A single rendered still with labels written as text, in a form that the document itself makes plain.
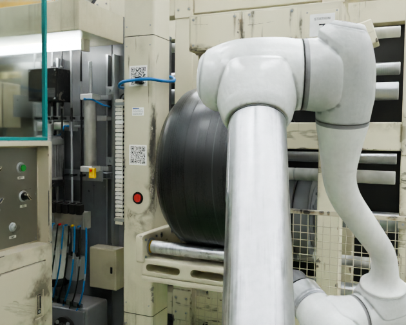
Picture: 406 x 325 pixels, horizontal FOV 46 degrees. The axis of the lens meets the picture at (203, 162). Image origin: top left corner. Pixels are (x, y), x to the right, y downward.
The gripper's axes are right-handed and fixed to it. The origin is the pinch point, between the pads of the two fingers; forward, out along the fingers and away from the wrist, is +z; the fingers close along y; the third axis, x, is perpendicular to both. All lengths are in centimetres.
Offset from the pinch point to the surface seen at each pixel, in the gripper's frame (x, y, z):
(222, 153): 0.9, -19.2, 21.8
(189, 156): -7.6, -18.7, 28.0
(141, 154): -18, -8, 60
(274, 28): 45, -36, 66
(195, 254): -14.1, 16.4, 25.8
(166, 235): -19, 22, 48
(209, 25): 26, -39, 85
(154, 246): -25.4, 15.4, 36.9
